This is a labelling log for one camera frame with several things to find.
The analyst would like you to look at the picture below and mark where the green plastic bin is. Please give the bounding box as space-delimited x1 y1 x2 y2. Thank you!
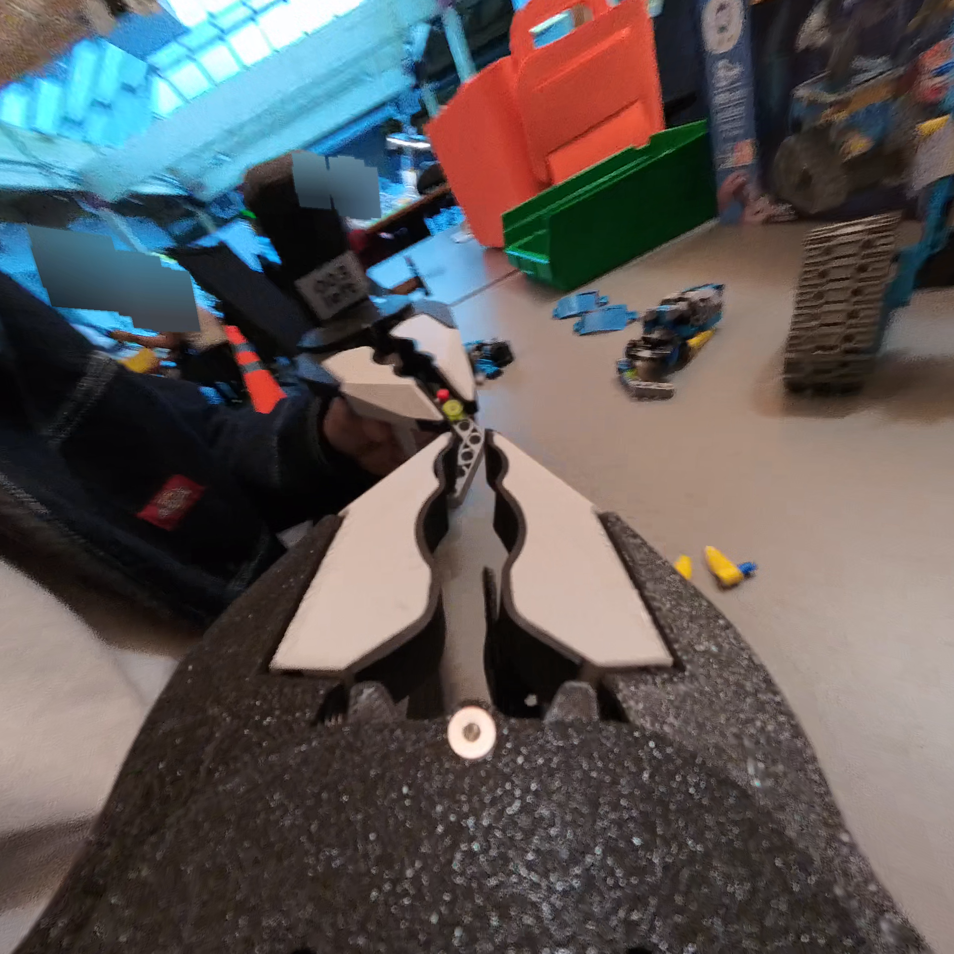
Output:
501 119 721 293

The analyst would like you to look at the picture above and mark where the grey desk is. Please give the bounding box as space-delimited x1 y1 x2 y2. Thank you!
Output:
365 216 954 954

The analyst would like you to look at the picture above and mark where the orange cardboard box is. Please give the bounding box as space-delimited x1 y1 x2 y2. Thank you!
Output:
423 0 666 250

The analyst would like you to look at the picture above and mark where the small blue black brick assembly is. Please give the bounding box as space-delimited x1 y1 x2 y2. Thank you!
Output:
464 337 517 383

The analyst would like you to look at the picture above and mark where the orange traffic cone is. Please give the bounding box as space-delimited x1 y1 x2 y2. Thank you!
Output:
224 324 289 414

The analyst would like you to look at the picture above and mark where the grey beam with red pin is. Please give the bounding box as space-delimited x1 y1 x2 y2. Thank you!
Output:
436 388 487 509

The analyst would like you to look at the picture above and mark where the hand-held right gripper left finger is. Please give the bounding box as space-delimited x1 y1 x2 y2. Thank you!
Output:
270 432 457 698

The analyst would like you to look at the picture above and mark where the toy set box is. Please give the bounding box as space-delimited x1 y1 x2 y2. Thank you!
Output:
697 0 954 225

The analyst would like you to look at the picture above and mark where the person's left hand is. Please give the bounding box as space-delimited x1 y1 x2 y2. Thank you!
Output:
320 397 418 479

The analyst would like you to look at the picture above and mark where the person's left forearm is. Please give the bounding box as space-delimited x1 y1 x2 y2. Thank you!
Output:
201 388 351 523

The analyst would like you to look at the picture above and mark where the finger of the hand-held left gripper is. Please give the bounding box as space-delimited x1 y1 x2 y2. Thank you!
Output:
384 313 479 409
320 339 452 427

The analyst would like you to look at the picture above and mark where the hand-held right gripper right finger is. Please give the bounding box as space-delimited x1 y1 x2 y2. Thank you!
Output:
484 431 675 709

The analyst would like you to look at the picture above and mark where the small blue toy vehicle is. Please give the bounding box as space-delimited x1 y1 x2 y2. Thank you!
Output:
615 282 727 401

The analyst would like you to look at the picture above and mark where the person in dark jacket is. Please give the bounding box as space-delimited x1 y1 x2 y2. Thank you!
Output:
0 272 351 627

